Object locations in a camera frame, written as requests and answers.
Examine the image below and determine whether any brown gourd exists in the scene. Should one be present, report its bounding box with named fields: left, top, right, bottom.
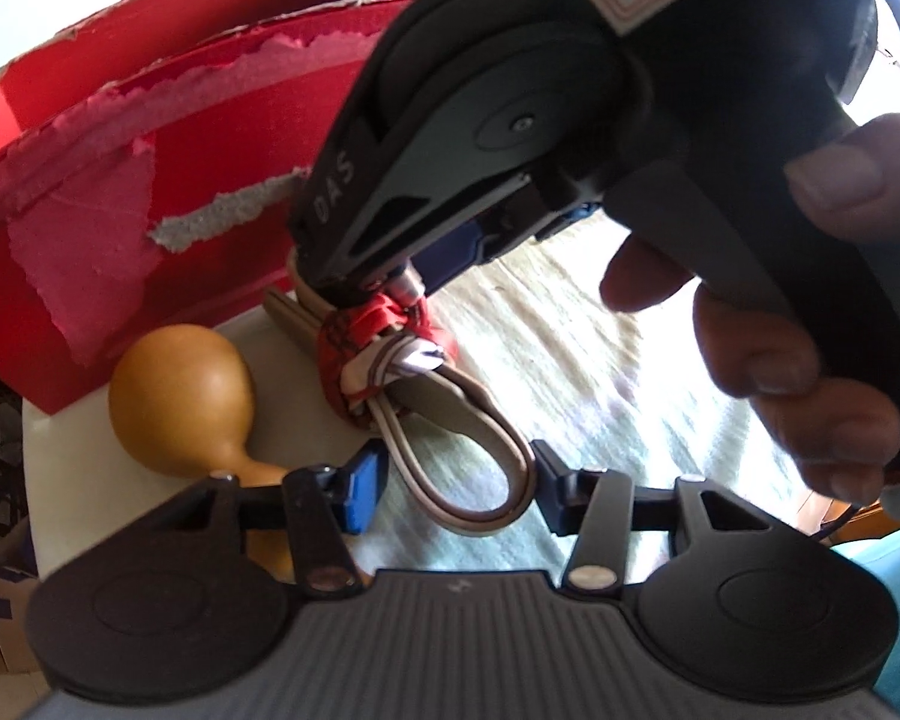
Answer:
left=109, top=322, right=301, bottom=582

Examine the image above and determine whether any pale checked table cloth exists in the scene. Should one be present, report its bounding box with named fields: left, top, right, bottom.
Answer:
left=22, top=236, right=818, bottom=578

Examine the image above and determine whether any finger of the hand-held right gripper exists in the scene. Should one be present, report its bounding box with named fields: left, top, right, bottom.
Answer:
left=289, top=136, right=387, bottom=271
left=330, top=157, right=541, bottom=308

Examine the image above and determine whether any paper bag with blue handles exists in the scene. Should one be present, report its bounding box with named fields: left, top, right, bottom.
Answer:
left=0, top=517, right=46, bottom=676

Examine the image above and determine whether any large red cardboard box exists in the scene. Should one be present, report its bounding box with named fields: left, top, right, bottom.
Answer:
left=0, top=0, right=488, bottom=415

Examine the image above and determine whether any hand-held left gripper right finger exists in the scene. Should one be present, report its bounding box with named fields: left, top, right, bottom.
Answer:
left=531, top=440, right=785, bottom=601

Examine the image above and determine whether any person's right hand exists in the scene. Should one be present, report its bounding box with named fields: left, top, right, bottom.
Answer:
left=600, top=114, right=900, bottom=507

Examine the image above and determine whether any red patterned scarf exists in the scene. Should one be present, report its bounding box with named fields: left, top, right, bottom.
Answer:
left=316, top=292, right=458, bottom=428

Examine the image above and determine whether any beige strap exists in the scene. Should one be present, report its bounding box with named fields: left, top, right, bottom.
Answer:
left=262, top=247, right=535, bottom=537

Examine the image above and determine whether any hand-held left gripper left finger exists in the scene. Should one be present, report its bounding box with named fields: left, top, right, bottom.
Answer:
left=146, top=441, right=389, bottom=601

